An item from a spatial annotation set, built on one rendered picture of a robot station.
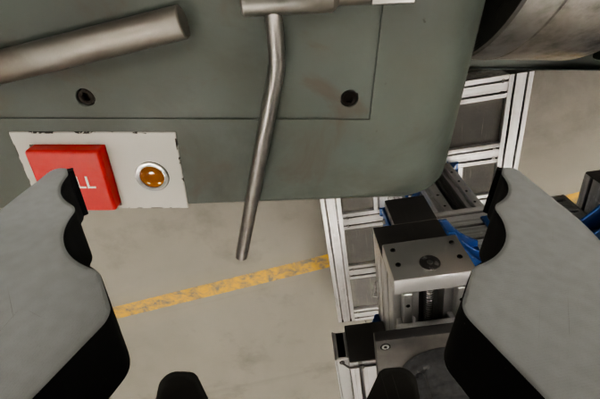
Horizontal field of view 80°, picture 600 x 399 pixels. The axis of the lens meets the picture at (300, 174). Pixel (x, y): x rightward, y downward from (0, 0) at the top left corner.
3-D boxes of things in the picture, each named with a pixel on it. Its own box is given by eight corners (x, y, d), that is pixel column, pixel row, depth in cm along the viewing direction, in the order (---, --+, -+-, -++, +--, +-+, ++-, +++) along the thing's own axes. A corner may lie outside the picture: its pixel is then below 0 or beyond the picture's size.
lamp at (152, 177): (145, 183, 33) (141, 187, 32) (139, 162, 32) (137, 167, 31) (168, 183, 33) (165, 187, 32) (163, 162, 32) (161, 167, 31)
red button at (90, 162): (59, 199, 34) (46, 211, 32) (37, 140, 31) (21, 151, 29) (125, 199, 34) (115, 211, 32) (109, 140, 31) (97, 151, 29)
